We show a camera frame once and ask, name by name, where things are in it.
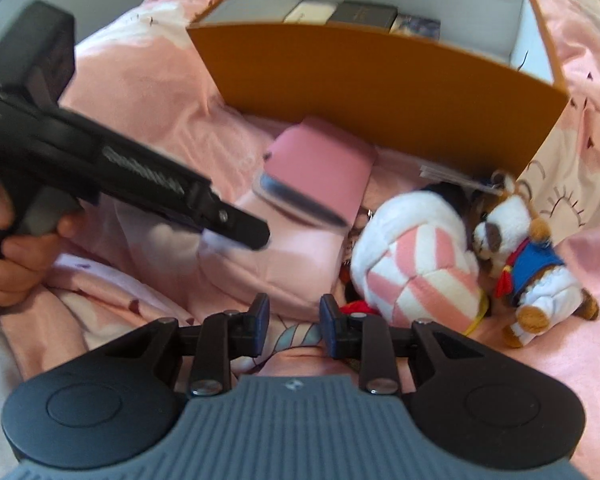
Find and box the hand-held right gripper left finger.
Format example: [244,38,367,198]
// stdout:
[95,294,271,395]

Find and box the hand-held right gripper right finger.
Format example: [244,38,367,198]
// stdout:
[321,296,486,395]

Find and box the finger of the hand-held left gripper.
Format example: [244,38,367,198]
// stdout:
[200,184,272,252]
[257,172,351,228]

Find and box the crocheted potted flower toy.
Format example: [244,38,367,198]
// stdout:
[340,300,381,317]

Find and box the pink pouch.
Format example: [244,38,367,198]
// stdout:
[262,116,378,223]

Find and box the pink white striped plush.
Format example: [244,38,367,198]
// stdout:
[350,187,486,331]

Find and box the orange cardboard box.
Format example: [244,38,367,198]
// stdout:
[186,0,571,178]

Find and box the yellow tape measure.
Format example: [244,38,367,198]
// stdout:
[462,292,492,337]

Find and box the white box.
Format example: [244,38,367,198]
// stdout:
[283,1,338,25]

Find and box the black gift box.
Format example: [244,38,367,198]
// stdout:
[327,0,399,31]

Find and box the small printed card box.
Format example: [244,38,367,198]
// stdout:
[389,12,442,38]

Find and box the person's left hand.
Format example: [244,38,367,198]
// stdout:
[0,162,86,306]

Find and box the pink printed blanket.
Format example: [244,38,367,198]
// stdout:
[0,0,600,480]

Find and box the raccoon plush keychain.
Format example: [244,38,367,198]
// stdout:
[467,170,600,348]

